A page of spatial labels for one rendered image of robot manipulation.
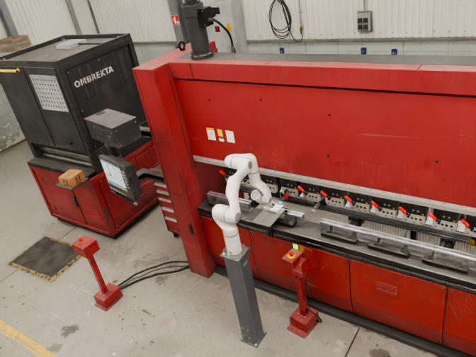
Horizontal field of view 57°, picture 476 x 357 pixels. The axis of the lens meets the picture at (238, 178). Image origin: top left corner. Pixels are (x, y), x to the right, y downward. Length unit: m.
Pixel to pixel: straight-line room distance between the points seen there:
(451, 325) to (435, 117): 1.62
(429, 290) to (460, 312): 0.24
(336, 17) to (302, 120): 4.62
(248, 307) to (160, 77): 2.05
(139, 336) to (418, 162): 2.96
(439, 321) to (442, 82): 1.83
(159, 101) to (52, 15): 7.17
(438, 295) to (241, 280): 1.46
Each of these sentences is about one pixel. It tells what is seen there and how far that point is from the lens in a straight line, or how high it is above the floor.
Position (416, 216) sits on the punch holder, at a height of 1.24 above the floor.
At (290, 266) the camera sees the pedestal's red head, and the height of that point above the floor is 0.73.
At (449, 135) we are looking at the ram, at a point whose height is 1.89.
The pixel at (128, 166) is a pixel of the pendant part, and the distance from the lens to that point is 3.84.
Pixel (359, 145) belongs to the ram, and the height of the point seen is 1.74.
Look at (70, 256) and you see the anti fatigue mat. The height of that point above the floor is 0.01.
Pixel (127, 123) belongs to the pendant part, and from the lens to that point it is 3.78.
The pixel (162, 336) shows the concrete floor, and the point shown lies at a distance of 4.44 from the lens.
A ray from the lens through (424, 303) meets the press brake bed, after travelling 3.69.
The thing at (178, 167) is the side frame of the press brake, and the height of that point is 1.38.
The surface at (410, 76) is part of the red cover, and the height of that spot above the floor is 2.26.
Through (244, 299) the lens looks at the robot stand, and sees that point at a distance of 3.71.
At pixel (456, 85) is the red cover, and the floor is 2.22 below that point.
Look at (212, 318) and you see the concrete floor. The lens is 4.43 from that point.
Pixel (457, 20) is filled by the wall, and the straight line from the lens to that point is 7.28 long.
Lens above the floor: 3.20
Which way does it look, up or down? 30 degrees down
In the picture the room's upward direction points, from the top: 11 degrees counter-clockwise
